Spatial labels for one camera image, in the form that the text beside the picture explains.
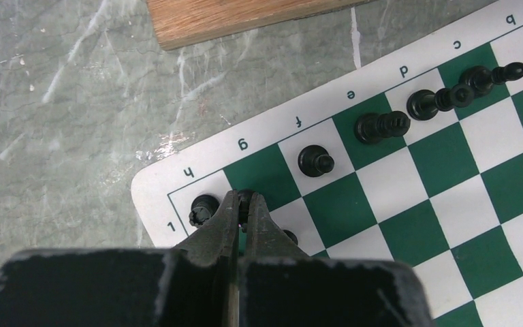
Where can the black queen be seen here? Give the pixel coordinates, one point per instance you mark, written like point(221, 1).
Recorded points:
point(371, 128)

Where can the black chess piece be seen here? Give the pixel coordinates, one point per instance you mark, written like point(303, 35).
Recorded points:
point(482, 80)

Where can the black rook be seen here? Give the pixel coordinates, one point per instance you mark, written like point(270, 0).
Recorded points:
point(202, 209)

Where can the black pawn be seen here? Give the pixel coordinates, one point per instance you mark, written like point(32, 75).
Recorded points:
point(291, 236)
point(315, 161)

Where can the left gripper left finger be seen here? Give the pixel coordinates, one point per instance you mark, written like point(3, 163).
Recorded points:
point(190, 284)

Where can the black bishop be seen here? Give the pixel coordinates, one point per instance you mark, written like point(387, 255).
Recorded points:
point(425, 104)

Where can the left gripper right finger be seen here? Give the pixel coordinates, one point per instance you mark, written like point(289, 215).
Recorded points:
point(280, 285)

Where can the wooden board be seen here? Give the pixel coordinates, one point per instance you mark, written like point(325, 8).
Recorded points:
point(183, 23)

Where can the green white chess mat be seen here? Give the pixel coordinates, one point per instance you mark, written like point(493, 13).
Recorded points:
point(445, 198)

